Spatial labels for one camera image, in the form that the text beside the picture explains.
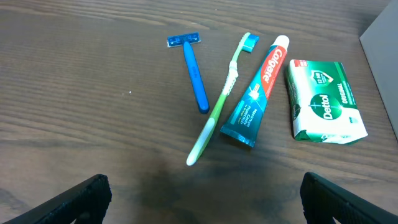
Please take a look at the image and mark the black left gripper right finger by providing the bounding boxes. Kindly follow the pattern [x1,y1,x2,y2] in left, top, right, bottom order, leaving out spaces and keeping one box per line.
[300,172,397,224]

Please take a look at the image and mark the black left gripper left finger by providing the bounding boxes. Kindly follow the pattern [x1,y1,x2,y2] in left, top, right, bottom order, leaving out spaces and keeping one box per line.
[8,174,112,224]

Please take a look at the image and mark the blue disposable razor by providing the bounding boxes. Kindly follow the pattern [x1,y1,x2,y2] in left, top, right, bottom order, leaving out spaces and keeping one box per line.
[167,32,210,114]

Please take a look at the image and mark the green white soap bar pack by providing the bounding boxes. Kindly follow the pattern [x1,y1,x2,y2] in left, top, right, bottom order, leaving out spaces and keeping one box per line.
[286,59,368,144]

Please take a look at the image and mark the red teal toothpaste tube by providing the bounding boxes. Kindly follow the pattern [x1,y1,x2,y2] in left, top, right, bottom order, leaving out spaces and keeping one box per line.
[221,35,290,147]

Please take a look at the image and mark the white square cardboard box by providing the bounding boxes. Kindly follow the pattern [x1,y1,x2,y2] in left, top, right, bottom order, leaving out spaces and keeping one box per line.
[359,0,397,134]

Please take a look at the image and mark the green white toothbrush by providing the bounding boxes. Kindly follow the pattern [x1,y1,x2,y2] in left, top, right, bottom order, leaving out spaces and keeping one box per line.
[186,32,259,166]

